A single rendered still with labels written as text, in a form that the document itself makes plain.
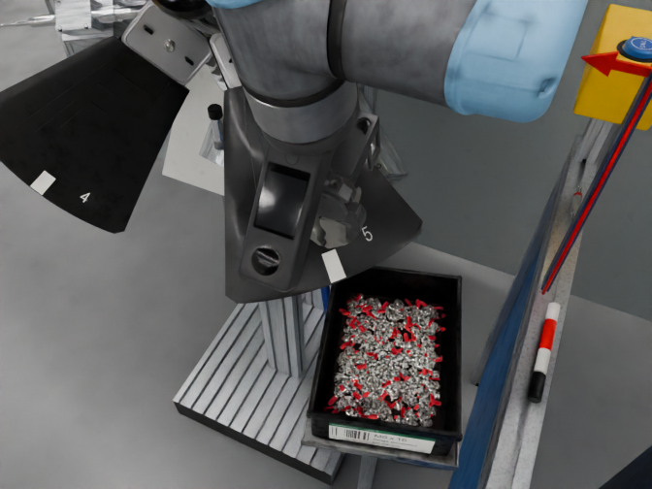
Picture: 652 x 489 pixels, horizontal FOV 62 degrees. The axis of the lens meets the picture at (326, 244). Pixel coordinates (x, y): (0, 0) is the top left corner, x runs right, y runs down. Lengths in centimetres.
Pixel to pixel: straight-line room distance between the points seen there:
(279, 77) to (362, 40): 7
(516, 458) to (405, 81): 48
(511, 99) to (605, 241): 143
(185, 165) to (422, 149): 84
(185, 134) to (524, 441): 66
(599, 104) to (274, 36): 61
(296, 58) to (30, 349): 165
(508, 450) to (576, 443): 103
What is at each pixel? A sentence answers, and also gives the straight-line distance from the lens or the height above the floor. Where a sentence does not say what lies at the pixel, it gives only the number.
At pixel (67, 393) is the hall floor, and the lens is 176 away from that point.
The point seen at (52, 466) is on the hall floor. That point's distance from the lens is 168.
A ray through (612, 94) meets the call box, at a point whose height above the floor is 103.
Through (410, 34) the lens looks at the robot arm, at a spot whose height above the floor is 132.
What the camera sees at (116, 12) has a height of 110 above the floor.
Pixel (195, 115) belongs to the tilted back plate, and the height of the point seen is 92.
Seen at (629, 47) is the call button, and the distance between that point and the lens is 83.
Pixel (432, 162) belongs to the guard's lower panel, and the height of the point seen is 41.
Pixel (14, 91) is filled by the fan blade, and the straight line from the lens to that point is 75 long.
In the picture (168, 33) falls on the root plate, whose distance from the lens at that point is 69.
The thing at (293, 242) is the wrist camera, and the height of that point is 113.
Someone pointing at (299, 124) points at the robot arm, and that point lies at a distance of 36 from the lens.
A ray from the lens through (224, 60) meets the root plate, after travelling 62.
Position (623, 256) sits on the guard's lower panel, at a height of 27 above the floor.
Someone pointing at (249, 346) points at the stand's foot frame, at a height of 8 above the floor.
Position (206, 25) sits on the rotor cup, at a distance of 62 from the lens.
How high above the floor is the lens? 145
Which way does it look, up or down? 50 degrees down
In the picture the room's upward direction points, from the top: straight up
